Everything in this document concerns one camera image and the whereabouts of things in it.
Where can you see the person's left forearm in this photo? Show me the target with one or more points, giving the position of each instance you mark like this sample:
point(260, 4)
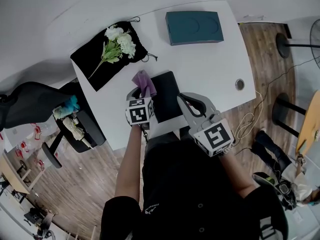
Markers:
point(130, 164)

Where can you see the white artificial flower bouquet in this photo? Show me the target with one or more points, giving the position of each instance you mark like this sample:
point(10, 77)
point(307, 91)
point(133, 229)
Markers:
point(123, 42)

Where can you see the person's right forearm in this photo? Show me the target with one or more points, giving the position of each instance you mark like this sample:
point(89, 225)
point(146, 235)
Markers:
point(237, 174)

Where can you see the teal rectangular box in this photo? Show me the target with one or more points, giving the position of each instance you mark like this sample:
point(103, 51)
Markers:
point(192, 29)

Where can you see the beige bundled item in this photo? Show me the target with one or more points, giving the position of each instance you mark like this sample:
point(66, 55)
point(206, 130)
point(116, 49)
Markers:
point(75, 130)

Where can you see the black round stool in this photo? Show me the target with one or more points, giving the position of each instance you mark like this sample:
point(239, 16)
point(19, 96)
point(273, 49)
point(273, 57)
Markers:
point(281, 109)

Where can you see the purple cloth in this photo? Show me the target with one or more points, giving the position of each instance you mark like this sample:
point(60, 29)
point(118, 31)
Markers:
point(145, 82)

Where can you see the round wooden table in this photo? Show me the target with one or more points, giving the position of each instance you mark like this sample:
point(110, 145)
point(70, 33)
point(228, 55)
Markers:
point(308, 124)

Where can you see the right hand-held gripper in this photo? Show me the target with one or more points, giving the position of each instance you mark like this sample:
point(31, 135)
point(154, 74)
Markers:
point(215, 136)

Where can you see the person's black shirt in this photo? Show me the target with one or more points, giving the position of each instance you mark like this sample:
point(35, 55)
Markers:
point(185, 189)

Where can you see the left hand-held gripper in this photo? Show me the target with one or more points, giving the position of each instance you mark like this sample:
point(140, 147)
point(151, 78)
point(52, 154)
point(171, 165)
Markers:
point(137, 114)

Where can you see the black office chair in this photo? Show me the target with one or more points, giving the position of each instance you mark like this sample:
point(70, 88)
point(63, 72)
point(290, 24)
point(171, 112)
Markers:
point(27, 104)

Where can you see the teal crumpled cloth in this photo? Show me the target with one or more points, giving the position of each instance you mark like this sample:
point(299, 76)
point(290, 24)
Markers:
point(72, 104)

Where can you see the black standing fan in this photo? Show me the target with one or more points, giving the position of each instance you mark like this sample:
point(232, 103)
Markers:
point(283, 45)

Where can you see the black equipment on floor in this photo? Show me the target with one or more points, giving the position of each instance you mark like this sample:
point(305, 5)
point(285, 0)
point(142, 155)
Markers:
point(37, 219)

